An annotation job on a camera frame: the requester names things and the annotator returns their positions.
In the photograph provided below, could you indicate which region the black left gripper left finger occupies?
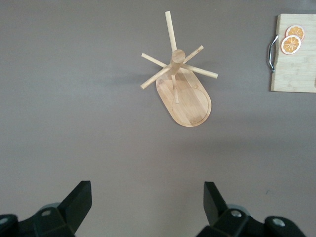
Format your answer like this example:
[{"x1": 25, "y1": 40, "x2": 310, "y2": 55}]
[{"x1": 0, "y1": 181, "x2": 92, "y2": 237}]

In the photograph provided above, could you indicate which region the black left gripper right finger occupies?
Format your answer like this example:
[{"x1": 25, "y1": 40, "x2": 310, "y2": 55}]
[{"x1": 195, "y1": 182, "x2": 306, "y2": 237}]

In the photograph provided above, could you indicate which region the wooden cup rack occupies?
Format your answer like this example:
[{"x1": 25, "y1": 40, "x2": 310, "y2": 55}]
[{"x1": 140, "y1": 11, "x2": 219, "y2": 128}]

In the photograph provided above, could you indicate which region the bamboo cutting board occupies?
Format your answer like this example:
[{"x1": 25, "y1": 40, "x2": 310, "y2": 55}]
[{"x1": 268, "y1": 14, "x2": 316, "y2": 94}]

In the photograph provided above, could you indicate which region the brown table cover mat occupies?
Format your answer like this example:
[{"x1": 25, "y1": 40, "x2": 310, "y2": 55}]
[{"x1": 0, "y1": 0, "x2": 316, "y2": 237}]

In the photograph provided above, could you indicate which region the toy orange slice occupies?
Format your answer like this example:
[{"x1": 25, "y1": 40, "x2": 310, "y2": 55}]
[
  {"x1": 285, "y1": 24, "x2": 305, "y2": 41},
  {"x1": 280, "y1": 35, "x2": 302, "y2": 55}
]

